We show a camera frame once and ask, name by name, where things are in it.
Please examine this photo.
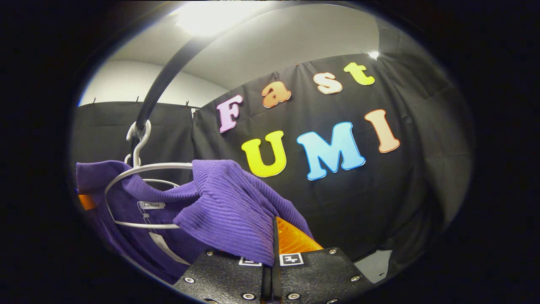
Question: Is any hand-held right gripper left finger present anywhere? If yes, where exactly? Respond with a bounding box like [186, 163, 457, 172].
[173, 249, 271, 304]

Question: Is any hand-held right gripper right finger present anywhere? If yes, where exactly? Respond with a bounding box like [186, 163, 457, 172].
[272, 216, 376, 304]

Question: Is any purple ribbed shirt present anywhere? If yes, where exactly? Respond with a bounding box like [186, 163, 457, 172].
[75, 159, 315, 286]

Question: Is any black metal clothes rack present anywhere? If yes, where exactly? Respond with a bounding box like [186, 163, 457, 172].
[129, 6, 296, 166]

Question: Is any black backdrop cloth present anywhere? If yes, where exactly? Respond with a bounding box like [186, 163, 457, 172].
[70, 40, 475, 284]

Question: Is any ceiling light panel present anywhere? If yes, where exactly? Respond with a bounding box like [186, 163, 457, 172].
[172, 1, 271, 37]

